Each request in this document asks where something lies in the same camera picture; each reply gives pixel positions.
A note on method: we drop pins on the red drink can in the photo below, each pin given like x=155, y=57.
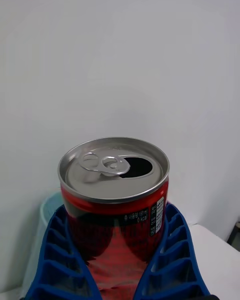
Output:
x=115, y=192

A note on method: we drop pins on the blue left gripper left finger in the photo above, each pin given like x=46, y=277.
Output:
x=57, y=260

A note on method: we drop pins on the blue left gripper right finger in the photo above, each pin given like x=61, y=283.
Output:
x=175, y=257

